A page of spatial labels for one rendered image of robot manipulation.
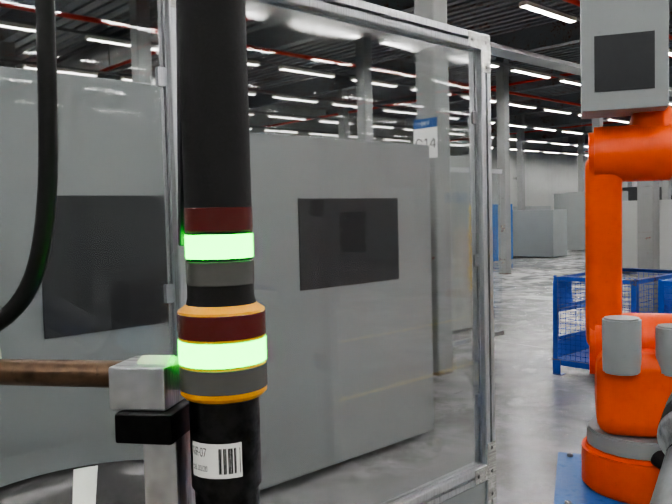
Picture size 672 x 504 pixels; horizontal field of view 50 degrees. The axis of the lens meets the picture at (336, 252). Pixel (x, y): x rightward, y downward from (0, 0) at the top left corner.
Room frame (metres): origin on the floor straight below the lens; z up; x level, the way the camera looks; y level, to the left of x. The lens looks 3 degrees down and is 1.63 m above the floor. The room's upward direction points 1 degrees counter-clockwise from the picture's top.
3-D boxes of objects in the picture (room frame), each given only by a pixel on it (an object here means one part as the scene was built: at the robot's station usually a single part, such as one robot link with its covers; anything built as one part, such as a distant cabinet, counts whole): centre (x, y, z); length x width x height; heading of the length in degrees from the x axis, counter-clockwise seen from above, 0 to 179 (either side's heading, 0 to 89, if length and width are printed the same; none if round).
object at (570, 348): (7.12, -2.85, 0.49); 1.27 x 0.88 x 0.98; 133
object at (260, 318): (0.36, 0.06, 1.57); 0.04 x 0.04 x 0.01
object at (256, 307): (0.36, 0.06, 1.56); 0.04 x 0.04 x 0.05
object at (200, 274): (0.36, 0.06, 1.60); 0.03 x 0.03 x 0.01
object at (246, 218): (0.36, 0.06, 1.62); 0.03 x 0.03 x 0.01
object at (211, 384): (0.36, 0.06, 1.55); 0.04 x 0.04 x 0.01
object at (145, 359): (0.36, 0.09, 1.55); 0.02 x 0.02 x 0.02; 79
